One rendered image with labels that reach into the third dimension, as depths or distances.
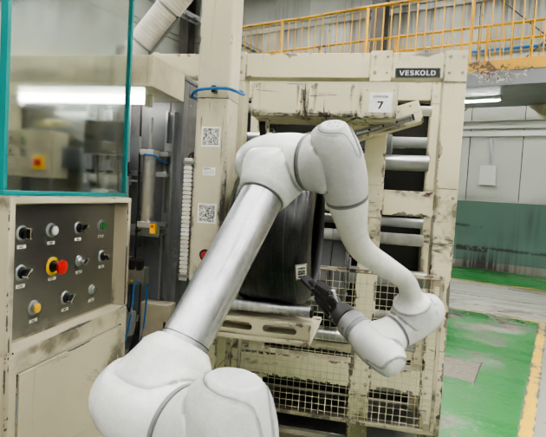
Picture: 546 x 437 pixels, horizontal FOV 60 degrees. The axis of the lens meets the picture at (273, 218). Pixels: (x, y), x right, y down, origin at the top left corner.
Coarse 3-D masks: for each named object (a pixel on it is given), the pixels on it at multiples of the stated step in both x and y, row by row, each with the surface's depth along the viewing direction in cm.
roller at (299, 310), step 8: (232, 304) 172; (240, 304) 171; (248, 304) 171; (256, 304) 170; (264, 304) 170; (272, 304) 169; (280, 304) 169; (288, 304) 168; (296, 304) 168; (264, 312) 170; (272, 312) 169; (280, 312) 168; (288, 312) 168; (296, 312) 167; (304, 312) 166; (312, 312) 166
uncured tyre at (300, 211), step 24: (312, 192) 162; (288, 216) 155; (312, 216) 161; (264, 240) 156; (288, 240) 155; (312, 240) 206; (264, 264) 158; (288, 264) 156; (312, 264) 200; (240, 288) 168; (264, 288) 164; (288, 288) 162
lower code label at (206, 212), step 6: (198, 204) 181; (204, 204) 181; (210, 204) 180; (216, 204) 180; (198, 210) 181; (204, 210) 181; (210, 210) 180; (216, 210) 180; (198, 216) 181; (204, 216) 181; (210, 216) 180; (198, 222) 181; (204, 222) 181; (210, 222) 180
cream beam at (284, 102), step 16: (256, 96) 201; (272, 96) 200; (288, 96) 198; (304, 96) 198; (320, 96) 196; (336, 96) 194; (352, 96) 193; (368, 96) 191; (256, 112) 202; (272, 112) 200; (288, 112) 199; (304, 112) 198; (320, 112) 196; (336, 112) 194; (352, 112) 193; (368, 112) 192
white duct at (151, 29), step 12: (168, 0) 210; (180, 0) 211; (192, 0) 216; (156, 12) 211; (168, 12) 212; (180, 12) 215; (144, 24) 213; (156, 24) 212; (168, 24) 215; (144, 36) 213; (156, 36) 215; (144, 48) 215
